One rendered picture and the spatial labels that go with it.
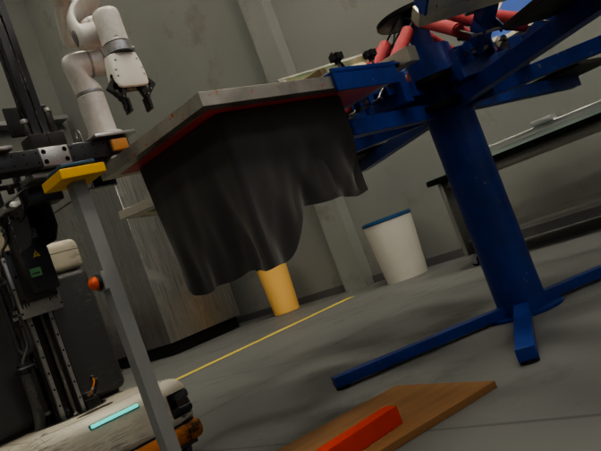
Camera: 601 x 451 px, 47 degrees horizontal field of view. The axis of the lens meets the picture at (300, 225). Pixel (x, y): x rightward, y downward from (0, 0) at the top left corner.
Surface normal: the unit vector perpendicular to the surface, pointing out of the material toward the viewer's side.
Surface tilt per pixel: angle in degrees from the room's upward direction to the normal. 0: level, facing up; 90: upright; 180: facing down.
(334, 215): 90
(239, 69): 90
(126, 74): 93
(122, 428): 90
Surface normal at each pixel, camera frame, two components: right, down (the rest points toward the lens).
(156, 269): 0.67, -0.28
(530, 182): -0.66, 0.21
